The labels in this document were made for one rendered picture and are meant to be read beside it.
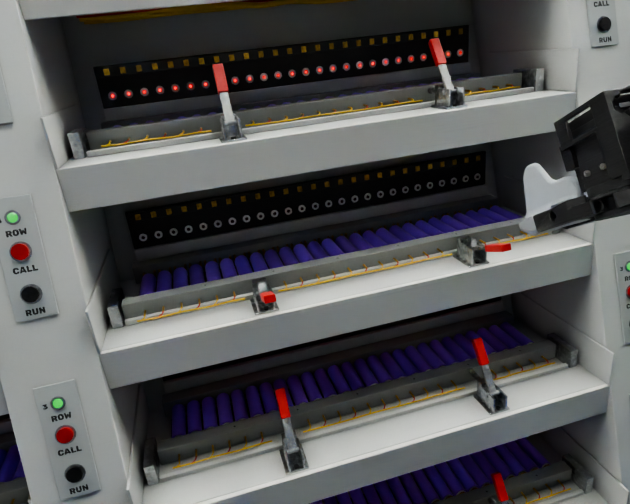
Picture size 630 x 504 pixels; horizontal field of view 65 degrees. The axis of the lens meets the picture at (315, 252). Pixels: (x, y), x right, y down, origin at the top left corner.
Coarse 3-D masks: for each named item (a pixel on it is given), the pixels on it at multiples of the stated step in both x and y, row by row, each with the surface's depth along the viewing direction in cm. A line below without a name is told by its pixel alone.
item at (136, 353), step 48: (480, 192) 78; (192, 240) 69; (240, 240) 71; (528, 240) 66; (576, 240) 64; (96, 288) 55; (336, 288) 59; (384, 288) 58; (432, 288) 59; (480, 288) 61; (528, 288) 63; (96, 336) 51; (144, 336) 53; (192, 336) 53; (240, 336) 55; (288, 336) 56
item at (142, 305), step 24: (432, 240) 64; (456, 240) 64; (480, 240) 65; (312, 264) 60; (336, 264) 61; (360, 264) 62; (192, 288) 58; (216, 288) 58; (240, 288) 59; (288, 288) 58; (144, 312) 56
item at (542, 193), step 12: (528, 168) 42; (540, 168) 41; (528, 180) 43; (540, 180) 41; (552, 180) 40; (564, 180) 39; (576, 180) 38; (528, 192) 43; (540, 192) 42; (552, 192) 40; (564, 192) 39; (576, 192) 38; (528, 204) 43; (540, 204) 42; (552, 204) 41; (528, 216) 43; (528, 228) 43; (552, 228) 40
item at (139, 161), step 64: (128, 64) 65; (192, 64) 67; (256, 64) 69; (320, 64) 71; (384, 64) 73; (448, 64) 76; (512, 64) 71; (576, 64) 60; (64, 128) 55; (128, 128) 56; (192, 128) 58; (256, 128) 57; (320, 128) 55; (384, 128) 56; (448, 128) 58; (512, 128) 60; (64, 192) 50; (128, 192) 51
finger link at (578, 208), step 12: (564, 204) 37; (576, 204) 36; (588, 204) 35; (600, 204) 35; (612, 204) 35; (540, 216) 41; (552, 216) 38; (564, 216) 37; (576, 216) 36; (588, 216) 36; (540, 228) 41
